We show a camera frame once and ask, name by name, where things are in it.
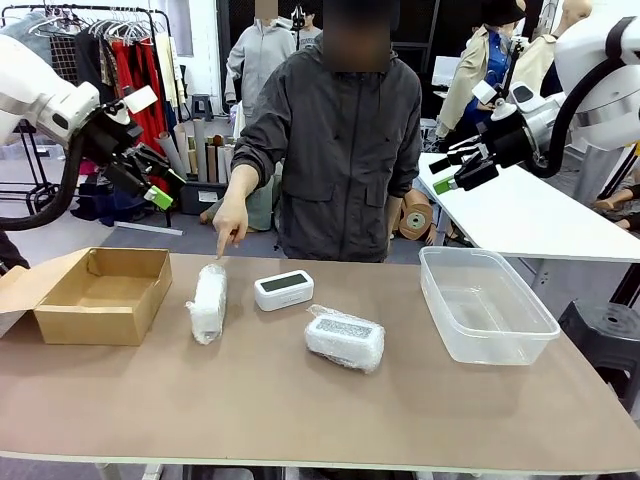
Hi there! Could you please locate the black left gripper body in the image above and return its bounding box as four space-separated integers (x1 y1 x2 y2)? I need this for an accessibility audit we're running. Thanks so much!
87 102 144 169

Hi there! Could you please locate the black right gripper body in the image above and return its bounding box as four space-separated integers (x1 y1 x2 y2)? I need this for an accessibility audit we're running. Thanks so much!
482 122 537 169

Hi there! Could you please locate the bubble white clock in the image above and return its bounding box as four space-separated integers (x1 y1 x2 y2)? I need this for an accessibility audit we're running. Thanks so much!
185 263 229 346

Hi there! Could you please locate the unwrapped white digital clock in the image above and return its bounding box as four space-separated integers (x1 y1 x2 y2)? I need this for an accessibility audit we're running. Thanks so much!
253 269 315 313

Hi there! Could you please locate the bubble clock showing display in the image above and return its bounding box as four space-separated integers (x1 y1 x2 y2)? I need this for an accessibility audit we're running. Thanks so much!
304 303 387 376

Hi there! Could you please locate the person's right hand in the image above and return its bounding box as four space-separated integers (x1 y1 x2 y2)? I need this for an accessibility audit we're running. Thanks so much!
212 163 259 261

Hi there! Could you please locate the white aluminium bar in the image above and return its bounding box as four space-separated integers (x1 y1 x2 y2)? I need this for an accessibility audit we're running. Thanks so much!
115 223 184 236

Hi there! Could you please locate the black storage bin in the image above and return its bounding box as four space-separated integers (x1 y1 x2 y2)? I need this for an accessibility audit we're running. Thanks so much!
178 179 229 216

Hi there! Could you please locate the beige cardboard tube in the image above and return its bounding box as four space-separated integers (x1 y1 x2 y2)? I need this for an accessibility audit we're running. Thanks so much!
172 123 199 176

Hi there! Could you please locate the dark blue garment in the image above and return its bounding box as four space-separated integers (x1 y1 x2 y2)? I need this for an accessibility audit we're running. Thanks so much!
79 179 151 229

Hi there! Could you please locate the grey cardboard tube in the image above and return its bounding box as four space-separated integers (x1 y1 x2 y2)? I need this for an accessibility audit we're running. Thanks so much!
193 118 209 184

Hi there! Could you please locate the white work table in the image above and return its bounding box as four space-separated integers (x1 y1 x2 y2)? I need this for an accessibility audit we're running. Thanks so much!
414 152 640 291

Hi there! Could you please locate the white cardboard tube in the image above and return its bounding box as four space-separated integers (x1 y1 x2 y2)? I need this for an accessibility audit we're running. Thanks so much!
217 144 236 184

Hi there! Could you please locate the red hanging garment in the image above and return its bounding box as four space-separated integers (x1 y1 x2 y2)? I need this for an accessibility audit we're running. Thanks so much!
110 39 171 194

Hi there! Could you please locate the black hanging garment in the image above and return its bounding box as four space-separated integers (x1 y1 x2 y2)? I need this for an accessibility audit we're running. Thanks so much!
74 34 109 104

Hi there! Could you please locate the brown paper roll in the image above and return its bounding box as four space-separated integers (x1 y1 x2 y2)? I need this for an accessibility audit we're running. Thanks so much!
398 192 435 245

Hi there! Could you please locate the small dark step stool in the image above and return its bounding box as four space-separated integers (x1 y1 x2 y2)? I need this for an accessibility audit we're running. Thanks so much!
191 93 215 121

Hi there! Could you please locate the mannequin in beige trench coat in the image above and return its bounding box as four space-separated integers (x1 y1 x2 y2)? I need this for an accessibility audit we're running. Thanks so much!
434 0 526 139

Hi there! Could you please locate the cream hanging fabric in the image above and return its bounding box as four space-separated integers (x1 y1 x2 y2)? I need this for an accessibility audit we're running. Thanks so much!
154 32 189 109

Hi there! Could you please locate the black metal clothes rack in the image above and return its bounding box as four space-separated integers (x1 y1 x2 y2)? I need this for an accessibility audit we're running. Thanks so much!
0 4 174 231

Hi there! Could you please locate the mannequin in cream coat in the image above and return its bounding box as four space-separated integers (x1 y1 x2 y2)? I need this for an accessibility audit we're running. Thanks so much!
524 0 594 101

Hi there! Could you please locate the seated mannequin in green shirt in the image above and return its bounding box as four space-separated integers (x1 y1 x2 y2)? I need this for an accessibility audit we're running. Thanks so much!
199 174 281 234

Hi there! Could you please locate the person in dark grey jacket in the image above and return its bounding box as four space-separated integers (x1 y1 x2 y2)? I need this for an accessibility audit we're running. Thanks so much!
230 0 424 264

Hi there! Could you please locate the open brown cardboard box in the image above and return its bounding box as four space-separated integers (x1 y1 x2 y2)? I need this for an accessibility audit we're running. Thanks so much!
0 246 174 347

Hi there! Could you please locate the person in grey hoodie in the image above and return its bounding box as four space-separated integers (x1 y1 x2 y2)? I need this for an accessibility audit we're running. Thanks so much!
224 0 297 119

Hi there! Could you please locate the person in black sleeve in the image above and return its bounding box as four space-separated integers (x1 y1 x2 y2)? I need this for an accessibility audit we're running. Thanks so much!
0 227 30 276

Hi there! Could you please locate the clear plastic container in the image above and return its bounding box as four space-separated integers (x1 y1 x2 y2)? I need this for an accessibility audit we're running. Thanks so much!
418 245 562 366

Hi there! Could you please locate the black plastic stool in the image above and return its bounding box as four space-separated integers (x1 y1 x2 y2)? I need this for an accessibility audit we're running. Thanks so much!
557 298 640 406

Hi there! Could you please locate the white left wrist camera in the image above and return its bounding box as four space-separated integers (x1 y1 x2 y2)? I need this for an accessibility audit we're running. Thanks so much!
123 84 159 112

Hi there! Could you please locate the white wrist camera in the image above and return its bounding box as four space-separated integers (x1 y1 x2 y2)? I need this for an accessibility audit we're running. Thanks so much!
472 79 499 106
123 84 159 112

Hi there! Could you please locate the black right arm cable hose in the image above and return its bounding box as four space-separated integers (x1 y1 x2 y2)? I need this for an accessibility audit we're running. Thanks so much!
522 89 584 180

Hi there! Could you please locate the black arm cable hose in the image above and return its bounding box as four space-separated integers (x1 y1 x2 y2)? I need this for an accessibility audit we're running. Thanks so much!
522 89 584 180
0 132 86 232

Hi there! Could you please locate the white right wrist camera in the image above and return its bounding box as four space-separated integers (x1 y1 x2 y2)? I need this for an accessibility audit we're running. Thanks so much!
472 79 499 106

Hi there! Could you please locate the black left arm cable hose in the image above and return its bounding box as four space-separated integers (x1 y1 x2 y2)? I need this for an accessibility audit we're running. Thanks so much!
0 132 86 232

